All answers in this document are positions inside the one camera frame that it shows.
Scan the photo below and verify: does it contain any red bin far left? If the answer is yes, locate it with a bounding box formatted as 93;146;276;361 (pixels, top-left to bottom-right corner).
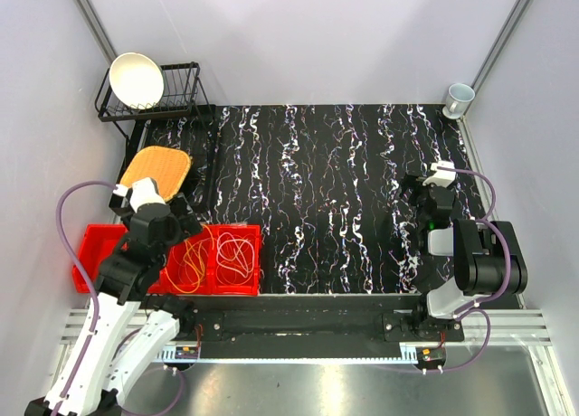
77;223;128;284

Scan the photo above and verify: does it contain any pale blue mug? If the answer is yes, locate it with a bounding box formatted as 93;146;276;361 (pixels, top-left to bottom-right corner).
442;83;476;119

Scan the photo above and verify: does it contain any white bowl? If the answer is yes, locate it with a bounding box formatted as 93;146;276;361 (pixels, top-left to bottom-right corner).
109;52;165;109

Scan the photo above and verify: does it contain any orange woven tray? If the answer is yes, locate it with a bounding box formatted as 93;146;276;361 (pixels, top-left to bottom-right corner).
119;146;192;203

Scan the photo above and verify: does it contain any red bin right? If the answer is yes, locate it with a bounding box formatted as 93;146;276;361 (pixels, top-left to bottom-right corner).
213;224;261;297

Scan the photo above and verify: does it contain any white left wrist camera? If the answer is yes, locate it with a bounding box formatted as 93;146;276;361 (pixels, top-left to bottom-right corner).
112;177;166;212

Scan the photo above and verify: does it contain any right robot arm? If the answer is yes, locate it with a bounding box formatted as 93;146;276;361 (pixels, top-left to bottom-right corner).
396;165;528;341

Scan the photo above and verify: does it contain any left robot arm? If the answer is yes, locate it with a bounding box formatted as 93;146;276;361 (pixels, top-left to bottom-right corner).
24;192;197;415

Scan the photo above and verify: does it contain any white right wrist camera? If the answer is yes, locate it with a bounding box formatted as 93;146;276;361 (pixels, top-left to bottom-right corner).
422;161;456;188

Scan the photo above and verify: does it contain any black wire dish rack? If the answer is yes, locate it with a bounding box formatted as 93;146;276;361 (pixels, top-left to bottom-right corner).
94;61;216;122

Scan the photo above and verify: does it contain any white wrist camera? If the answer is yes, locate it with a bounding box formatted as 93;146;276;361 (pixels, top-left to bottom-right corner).
112;177;166;212
422;161;456;188

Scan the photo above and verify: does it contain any black tray stand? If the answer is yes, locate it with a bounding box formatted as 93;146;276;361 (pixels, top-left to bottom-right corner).
119;114;220;222

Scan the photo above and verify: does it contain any white purple cable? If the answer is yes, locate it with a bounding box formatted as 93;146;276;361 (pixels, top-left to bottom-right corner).
215;232;257;279

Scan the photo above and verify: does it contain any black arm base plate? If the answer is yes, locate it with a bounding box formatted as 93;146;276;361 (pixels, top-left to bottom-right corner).
146;294;464;364

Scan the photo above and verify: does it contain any black patterned table mat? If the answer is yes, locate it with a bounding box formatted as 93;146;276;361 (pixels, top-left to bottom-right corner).
209;104;486;295

